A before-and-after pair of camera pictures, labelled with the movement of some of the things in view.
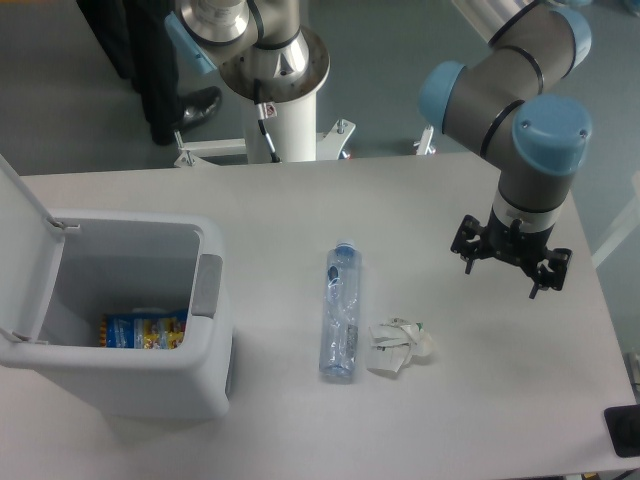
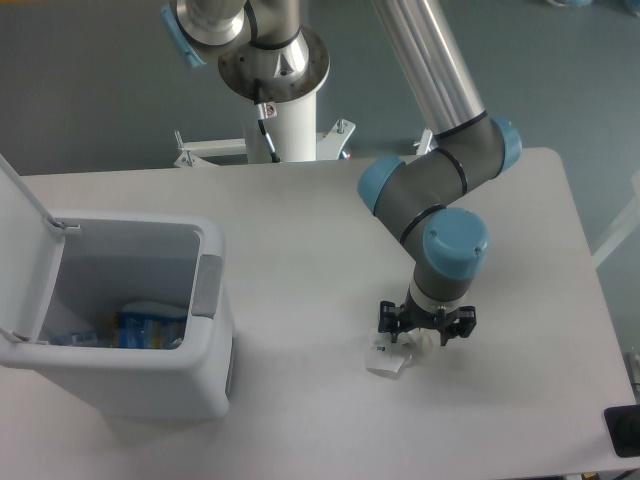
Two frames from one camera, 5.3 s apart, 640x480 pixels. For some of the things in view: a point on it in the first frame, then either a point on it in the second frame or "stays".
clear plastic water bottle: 340,311 -> 82,337
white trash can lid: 31,250 stays
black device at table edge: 623,425 stays
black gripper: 514,243 -> 455,323
